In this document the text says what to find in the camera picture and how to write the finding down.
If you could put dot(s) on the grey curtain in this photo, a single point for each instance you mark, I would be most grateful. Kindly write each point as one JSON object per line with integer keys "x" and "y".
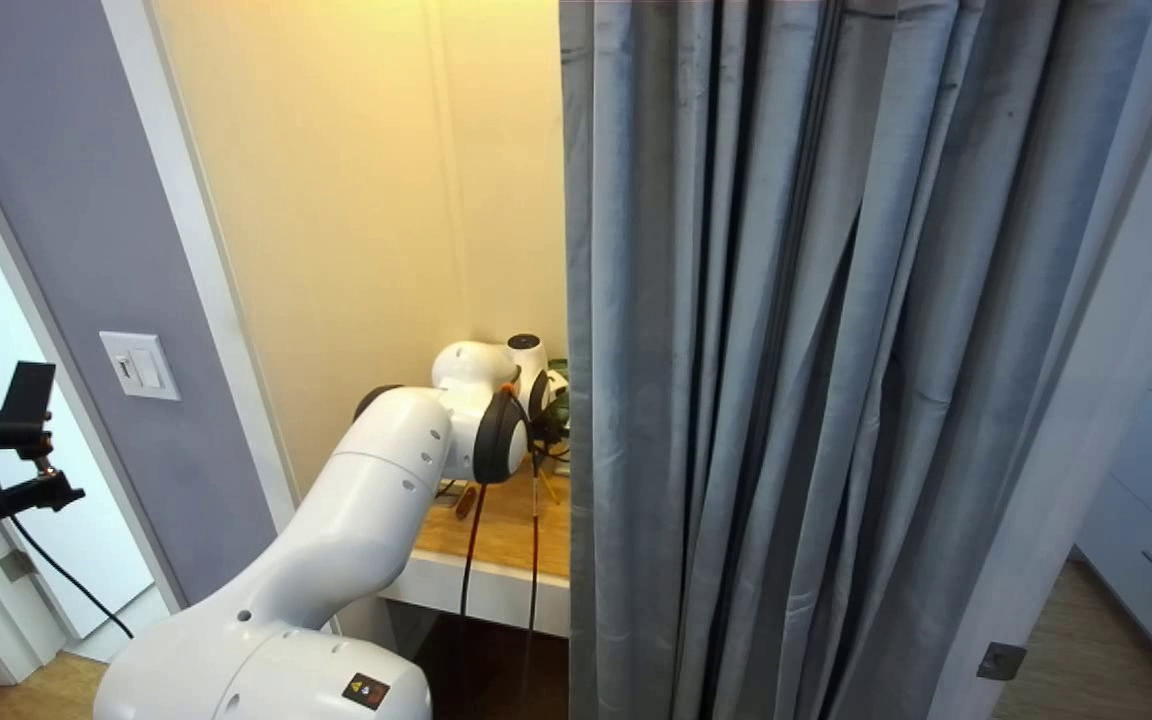
{"x": 818, "y": 362}

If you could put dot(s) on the metal door strike plate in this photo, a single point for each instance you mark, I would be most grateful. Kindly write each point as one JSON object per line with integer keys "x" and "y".
{"x": 1003, "y": 660}

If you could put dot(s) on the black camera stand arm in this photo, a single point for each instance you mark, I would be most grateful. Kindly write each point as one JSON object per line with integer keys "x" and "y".
{"x": 1, "y": 507}

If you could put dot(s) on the black camera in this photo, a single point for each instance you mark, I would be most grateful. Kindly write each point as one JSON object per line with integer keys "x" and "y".
{"x": 26, "y": 400}

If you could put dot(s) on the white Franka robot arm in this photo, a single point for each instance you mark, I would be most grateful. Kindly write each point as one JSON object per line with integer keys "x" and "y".
{"x": 336, "y": 561}

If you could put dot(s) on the white light switch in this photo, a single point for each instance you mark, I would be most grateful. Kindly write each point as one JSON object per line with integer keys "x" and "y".
{"x": 140, "y": 366}

